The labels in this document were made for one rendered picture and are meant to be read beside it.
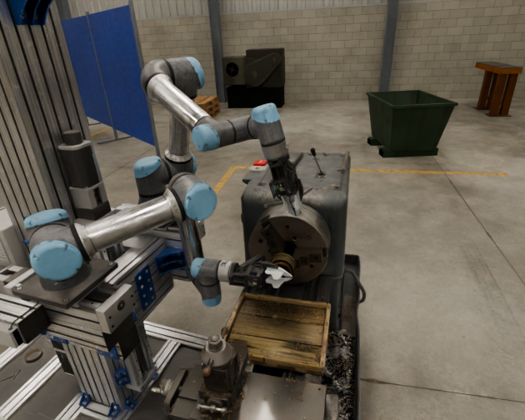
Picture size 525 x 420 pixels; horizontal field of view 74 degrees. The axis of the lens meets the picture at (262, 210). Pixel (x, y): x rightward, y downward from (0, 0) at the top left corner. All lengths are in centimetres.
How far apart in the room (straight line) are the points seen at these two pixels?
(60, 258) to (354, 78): 1052
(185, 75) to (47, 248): 72
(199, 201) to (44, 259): 44
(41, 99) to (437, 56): 1068
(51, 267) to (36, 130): 49
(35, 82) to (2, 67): 10
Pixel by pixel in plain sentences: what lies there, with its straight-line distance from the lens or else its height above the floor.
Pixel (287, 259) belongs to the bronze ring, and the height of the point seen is 112.
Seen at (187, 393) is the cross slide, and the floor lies 97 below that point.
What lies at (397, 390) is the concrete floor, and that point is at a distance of 237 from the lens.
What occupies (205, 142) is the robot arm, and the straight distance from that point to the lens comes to 101.
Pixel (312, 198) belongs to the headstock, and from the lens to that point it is 144.
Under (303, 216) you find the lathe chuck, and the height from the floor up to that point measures 123.
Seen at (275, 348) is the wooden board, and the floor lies 88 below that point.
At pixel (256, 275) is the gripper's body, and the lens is 121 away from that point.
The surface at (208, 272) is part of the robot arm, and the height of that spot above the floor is 110.
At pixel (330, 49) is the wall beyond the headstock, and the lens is 1108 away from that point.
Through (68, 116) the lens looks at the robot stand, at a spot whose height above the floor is 161.
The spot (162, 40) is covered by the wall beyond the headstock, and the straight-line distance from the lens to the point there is 1230.
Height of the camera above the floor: 184
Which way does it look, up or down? 27 degrees down
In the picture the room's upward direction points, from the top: 3 degrees counter-clockwise
